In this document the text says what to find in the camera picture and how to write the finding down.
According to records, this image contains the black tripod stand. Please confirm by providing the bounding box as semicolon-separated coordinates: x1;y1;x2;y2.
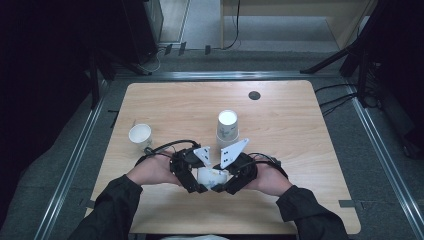
299;0;388;110

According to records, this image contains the printed white paper cup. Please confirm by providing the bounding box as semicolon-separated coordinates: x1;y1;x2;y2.
128;123;153;151
196;166;232;191

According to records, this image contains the grey tape strip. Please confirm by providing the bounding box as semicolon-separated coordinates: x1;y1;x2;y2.
338;199;363;210
79;198;101;211

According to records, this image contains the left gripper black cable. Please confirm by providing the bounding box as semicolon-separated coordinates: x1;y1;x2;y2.
134;138;202;168

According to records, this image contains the dark curtain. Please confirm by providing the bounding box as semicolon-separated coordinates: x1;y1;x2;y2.
363;0;424;159
0;0;128;228

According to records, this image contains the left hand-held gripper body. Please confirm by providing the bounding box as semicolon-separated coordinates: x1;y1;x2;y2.
169;145;213;186

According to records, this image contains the person's right hand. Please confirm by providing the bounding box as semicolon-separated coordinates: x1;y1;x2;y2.
247;162;295;198

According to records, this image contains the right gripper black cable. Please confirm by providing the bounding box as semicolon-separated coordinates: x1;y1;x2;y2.
249;152;290;180

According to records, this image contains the black metal stand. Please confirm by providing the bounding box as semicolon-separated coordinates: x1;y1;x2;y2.
87;48;153;110

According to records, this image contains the white floor cable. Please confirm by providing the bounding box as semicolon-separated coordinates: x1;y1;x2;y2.
139;46;168;74

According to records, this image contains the black hanging cable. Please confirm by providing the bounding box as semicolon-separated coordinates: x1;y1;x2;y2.
222;0;242;51

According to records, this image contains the person's grey clothing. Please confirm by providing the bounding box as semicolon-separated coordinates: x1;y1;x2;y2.
159;234;232;240

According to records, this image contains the black computer tower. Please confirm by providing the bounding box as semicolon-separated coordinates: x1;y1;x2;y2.
121;0;165;66

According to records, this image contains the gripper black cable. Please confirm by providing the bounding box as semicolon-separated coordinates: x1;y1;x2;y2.
249;152;290;180
134;138;202;168

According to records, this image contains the metal floor rail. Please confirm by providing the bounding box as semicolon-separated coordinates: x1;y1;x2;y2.
33;78;113;240
344;79;424;240
113;70;341;82

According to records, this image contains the black floor cable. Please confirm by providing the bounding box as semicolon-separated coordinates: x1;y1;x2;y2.
314;82;358;95
321;98;355;117
318;93;358;108

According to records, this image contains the stack of white paper cups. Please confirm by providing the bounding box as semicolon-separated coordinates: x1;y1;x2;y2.
215;109;240;150

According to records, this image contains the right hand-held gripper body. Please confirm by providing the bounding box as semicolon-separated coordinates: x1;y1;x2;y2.
219;138;259;188

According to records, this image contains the person's left hand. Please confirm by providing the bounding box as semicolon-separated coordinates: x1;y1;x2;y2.
127;154;183;187

